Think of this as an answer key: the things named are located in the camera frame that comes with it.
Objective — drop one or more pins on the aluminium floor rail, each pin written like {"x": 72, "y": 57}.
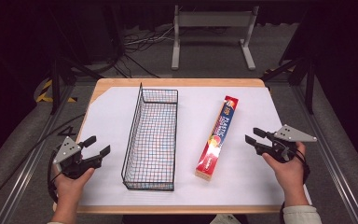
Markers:
{"x": 332, "y": 161}
{"x": 21, "y": 183}

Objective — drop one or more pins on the black tripod stand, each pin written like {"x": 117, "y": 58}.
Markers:
{"x": 56, "y": 84}
{"x": 309, "y": 84}

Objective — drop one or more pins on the white table sheet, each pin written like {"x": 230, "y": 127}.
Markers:
{"x": 186, "y": 193}

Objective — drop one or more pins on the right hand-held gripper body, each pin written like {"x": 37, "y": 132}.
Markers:
{"x": 292, "y": 135}

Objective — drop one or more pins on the red plastic wrap box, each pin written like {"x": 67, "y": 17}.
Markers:
{"x": 217, "y": 140}

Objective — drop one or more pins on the person's left hand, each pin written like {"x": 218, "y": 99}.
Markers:
{"x": 71, "y": 185}

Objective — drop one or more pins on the white metal stand frame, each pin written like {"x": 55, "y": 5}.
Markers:
{"x": 214, "y": 19}

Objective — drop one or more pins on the person's right hand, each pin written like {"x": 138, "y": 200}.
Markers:
{"x": 287, "y": 175}

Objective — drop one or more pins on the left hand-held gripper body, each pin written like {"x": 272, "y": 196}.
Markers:
{"x": 66, "y": 151}

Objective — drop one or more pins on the yellow black hazard tape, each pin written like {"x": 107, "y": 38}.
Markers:
{"x": 45, "y": 90}

